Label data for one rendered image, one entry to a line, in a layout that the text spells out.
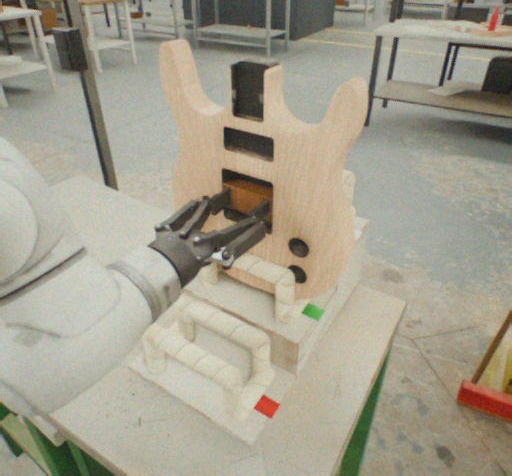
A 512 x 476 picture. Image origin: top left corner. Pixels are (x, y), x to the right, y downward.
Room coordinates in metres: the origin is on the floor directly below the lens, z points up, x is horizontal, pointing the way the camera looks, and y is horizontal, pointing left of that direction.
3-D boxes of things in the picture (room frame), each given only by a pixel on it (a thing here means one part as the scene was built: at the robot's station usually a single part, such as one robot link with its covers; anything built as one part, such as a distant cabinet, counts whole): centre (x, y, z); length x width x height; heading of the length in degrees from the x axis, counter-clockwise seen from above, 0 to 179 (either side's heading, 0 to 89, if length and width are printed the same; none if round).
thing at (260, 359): (0.47, 0.00, 0.99); 0.03 x 0.03 x 0.09
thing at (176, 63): (0.69, 0.11, 1.41); 0.07 x 0.04 x 0.10; 58
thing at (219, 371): (0.45, 0.11, 1.04); 0.20 x 0.03 x 0.03; 58
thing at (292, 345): (0.62, 0.00, 0.98); 0.27 x 0.16 x 0.09; 59
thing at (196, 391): (0.49, 0.09, 0.94); 0.27 x 0.15 x 0.01; 59
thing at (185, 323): (0.56, 0.14, 0.99); 0.03 x 0.03 x 0.09
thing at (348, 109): (0.55, -0.10, 1.40); 0.07 x 0.04 x 0.09; 58
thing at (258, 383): (0.43, 0.01, 0.96); 0.11 x 0.03 x 0.03; 149
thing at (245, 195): (0.61, 0.01, 1.23); 0.10 x 0.03 x 0.05; 58
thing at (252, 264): (0.58, 0.03, 1.12); 0.20 x 0.03 x 0.03; 58
